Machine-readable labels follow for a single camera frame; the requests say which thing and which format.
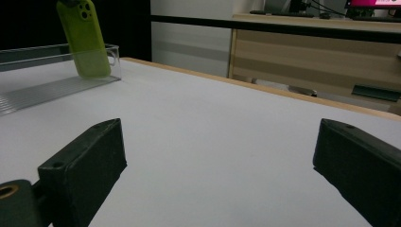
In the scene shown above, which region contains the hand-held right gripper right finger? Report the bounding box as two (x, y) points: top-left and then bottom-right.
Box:
(312, 117), (401, 227)

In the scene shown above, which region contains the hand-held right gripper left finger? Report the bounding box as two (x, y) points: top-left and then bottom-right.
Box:
(37, 117), (129, 227)

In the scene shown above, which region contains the green phone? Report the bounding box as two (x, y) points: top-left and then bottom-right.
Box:
(56, 0), (113, 79)

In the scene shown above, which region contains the clear plastic tray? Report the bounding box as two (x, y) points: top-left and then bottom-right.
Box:
(0, 43), (123, 118)

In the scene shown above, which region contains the black curtain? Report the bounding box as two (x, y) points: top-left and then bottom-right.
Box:
(0, 0), (153, 62)

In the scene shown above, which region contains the wooden desk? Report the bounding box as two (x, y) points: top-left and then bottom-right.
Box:
(226, 12), (401, 116)

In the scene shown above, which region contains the white cabinet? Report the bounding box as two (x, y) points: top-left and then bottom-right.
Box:
(149, 0), (267, 79)

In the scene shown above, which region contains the monitor with pink screen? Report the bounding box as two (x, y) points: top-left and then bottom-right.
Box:
(344, 0), (401, 10)

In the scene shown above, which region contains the black keyboard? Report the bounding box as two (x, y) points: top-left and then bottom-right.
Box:
(249, 9), (316, 19)

